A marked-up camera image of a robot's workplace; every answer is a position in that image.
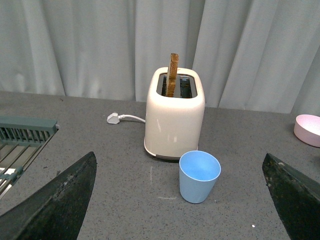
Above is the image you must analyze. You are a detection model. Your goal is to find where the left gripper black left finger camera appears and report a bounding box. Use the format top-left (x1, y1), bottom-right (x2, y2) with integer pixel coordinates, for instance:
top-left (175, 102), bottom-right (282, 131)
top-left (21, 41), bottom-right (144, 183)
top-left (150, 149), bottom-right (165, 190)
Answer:
top-left (0, 152), bottom-right (97, 240)

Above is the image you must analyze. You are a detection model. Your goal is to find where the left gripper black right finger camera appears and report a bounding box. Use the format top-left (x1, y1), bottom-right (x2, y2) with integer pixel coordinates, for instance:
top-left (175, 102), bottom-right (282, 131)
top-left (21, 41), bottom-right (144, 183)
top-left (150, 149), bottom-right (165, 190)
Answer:
top-left (262, 153), bottom-right (320, 240)

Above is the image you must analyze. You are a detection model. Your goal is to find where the blue plastic cup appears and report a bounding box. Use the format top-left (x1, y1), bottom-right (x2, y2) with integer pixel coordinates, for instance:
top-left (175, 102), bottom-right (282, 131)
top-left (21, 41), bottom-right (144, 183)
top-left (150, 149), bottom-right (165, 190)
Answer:
top-left (179, 150), bottom-right (222, 204)

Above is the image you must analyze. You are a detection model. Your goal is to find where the pink plastic bowl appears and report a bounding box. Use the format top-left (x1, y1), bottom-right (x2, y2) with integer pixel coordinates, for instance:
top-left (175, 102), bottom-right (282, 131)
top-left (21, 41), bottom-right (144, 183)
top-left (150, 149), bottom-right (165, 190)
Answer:
top-left (293, 114), bottom-right (320, 148)

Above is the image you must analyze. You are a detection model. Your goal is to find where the green dish rack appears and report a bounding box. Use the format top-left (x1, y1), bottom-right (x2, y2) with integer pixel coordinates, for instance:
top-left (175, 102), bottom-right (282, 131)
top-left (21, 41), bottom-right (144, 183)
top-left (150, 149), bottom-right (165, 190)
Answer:
top-left (0, 115), bottom-right (59, 198)

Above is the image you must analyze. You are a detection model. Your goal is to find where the white two-slot toaster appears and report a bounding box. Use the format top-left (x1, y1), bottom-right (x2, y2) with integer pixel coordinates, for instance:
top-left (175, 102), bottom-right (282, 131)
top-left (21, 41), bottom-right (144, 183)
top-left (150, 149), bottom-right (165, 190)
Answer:
top-left (144, 67), bottom-right (205, 160)

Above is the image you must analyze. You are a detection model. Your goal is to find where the grey curtain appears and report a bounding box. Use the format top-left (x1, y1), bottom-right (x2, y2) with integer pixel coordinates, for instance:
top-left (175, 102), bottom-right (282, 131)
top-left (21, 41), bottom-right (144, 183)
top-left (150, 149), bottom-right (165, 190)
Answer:
top-left (0, 0), bottom-right (320, 115)

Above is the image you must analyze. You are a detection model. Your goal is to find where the brown toast slice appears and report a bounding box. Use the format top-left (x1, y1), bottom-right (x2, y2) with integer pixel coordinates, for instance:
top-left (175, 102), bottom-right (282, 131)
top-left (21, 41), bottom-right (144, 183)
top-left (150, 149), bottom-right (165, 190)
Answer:
top-left (166, 53), bottom-right (179, 98)

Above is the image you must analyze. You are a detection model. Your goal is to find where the white power plug cable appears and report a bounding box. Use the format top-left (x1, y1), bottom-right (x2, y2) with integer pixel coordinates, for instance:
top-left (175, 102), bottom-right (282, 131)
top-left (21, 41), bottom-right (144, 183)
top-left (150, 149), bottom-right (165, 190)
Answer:
top-left (106, 112), bottom-right (147, 125)

